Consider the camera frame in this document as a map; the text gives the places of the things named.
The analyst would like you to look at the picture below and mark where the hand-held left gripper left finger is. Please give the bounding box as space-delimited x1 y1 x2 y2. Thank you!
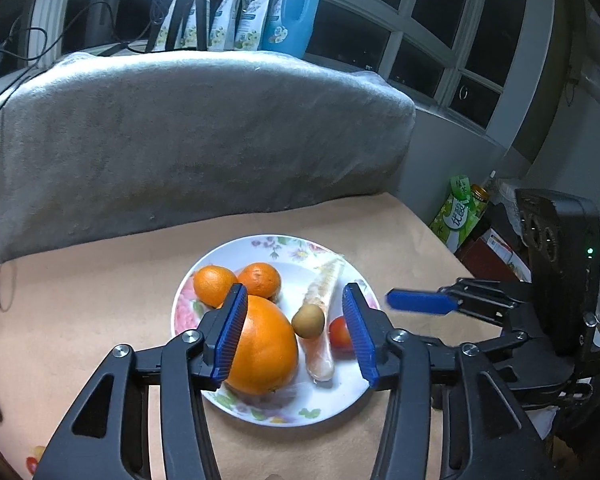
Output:
37 283 249 480

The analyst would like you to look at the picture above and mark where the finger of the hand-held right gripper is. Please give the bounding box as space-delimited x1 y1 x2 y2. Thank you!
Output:
386 277 536 317
430 327 557 408

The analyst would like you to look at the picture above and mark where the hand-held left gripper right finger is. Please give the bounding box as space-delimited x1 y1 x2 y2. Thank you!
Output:
342 282 551 480

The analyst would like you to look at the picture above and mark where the red cherry tomato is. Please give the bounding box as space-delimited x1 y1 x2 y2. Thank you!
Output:
328 316 355 351

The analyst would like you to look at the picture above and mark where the large orange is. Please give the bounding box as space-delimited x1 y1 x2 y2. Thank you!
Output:
225 294 299 395

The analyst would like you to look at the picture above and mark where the small mandarin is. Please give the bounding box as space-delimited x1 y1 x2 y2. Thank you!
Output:
236 262 283 302
193 265 241 308

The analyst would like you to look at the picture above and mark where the small brown kiwi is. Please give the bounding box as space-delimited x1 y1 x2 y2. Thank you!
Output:
291 303 326 339

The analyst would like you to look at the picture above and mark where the floral white plate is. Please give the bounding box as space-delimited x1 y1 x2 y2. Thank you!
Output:
171 234 381 427

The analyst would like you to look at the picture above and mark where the red cardboard box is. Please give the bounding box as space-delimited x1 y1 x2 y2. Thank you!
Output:
459 229 532 282

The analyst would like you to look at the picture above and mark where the green carton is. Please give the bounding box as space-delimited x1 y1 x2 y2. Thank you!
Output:
429 175 491 253

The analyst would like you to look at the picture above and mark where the tan table cover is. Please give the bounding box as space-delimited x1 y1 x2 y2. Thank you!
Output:
0 191 561 480

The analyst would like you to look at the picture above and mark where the grey blanket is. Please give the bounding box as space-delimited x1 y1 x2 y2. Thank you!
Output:
0 50 417 268

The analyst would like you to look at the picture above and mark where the floral refill pouch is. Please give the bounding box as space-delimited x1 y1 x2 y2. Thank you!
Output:
209 0 251 52
232 0 274 52
155 0 212 53

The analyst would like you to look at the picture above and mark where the blue detergent bottle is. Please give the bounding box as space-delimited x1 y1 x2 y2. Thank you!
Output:
260 0 322 58

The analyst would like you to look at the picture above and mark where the white window frame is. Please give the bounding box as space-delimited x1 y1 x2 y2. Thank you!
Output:
30 0 556 147

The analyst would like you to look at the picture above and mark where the black cable bundle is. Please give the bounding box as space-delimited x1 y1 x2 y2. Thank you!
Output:
97 0 208 57

